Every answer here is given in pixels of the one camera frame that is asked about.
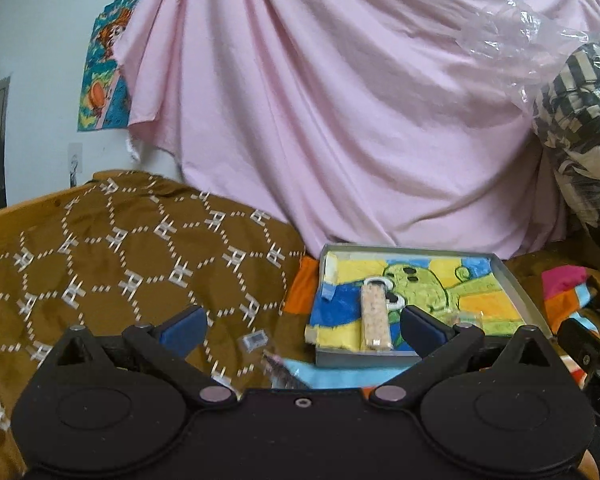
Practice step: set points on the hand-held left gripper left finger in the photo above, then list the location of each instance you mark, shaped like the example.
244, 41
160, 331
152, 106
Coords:
182, 332

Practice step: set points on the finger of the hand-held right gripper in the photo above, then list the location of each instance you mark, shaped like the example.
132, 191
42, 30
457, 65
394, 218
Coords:
585, 347

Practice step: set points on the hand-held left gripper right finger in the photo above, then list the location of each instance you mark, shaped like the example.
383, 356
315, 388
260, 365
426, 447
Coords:
422, 332

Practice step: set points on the rice cracker bar clear wrap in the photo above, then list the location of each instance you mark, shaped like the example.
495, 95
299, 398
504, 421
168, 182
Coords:
375, 320

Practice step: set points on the grey tray with colourful drawing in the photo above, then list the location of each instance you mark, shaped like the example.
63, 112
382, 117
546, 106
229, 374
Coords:
480, 305

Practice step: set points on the small clear packet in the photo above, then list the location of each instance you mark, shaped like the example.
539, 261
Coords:
462, 318

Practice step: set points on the multicoloured patchwork cloth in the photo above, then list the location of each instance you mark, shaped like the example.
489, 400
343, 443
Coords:
562, 280

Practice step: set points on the small packet with dark label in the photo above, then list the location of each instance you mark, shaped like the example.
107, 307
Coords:
254, 341

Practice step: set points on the brown patterned blanket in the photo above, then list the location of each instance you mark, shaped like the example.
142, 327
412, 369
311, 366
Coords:
105, 270

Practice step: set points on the pink striped snack packet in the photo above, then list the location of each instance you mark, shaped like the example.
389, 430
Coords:
277, 367

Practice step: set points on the light blue packet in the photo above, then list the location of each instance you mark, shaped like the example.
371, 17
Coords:
330, 377

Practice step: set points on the pink cloth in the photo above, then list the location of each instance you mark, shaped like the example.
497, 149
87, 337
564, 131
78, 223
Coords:
330, 110

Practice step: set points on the black and white striped cloth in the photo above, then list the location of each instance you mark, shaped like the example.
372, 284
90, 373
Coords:
575, 85

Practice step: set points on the clear plastic bag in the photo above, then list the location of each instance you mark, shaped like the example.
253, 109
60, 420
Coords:
520, 35

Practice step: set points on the colourful wall poster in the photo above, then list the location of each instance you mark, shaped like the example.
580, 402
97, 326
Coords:
100, 85

